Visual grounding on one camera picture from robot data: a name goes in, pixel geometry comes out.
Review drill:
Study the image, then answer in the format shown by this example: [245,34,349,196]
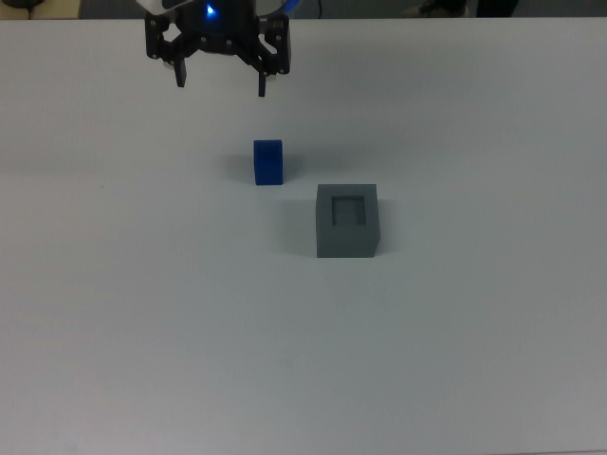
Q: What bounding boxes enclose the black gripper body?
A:
[182,13,261,57]

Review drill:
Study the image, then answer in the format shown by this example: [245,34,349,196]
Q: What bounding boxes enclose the blue block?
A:
[252,138,285,187]

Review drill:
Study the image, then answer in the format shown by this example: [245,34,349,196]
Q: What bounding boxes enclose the grey hollow cuboid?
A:
[315,183,383,259]

